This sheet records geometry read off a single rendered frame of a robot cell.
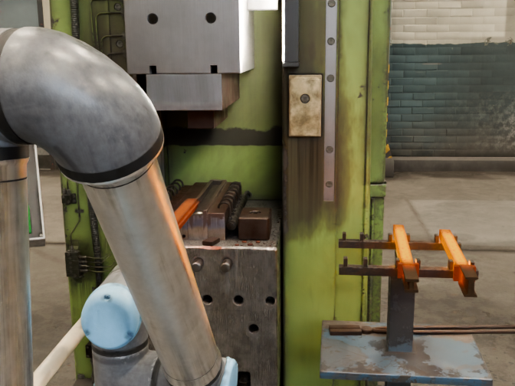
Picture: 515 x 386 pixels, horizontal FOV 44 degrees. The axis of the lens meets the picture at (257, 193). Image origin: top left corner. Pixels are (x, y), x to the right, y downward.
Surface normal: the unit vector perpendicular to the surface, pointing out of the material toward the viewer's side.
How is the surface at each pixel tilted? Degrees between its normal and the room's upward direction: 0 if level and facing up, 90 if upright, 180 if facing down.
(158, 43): 90
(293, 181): 90
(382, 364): 0
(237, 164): 90
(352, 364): 0
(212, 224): 90
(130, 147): 100
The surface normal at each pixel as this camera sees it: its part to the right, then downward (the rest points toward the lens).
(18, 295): 0.95, 0.05
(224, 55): -0.08, 0.21
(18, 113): -0.13, 0.52
